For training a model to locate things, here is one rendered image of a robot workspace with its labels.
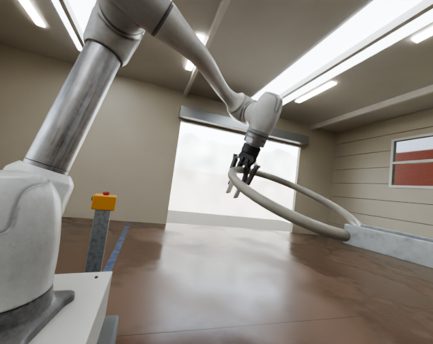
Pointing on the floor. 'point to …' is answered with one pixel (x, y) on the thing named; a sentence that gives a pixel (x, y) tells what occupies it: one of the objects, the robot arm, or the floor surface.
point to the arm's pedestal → (108, 330)
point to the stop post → (99, 231)
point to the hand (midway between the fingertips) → (234, 188)
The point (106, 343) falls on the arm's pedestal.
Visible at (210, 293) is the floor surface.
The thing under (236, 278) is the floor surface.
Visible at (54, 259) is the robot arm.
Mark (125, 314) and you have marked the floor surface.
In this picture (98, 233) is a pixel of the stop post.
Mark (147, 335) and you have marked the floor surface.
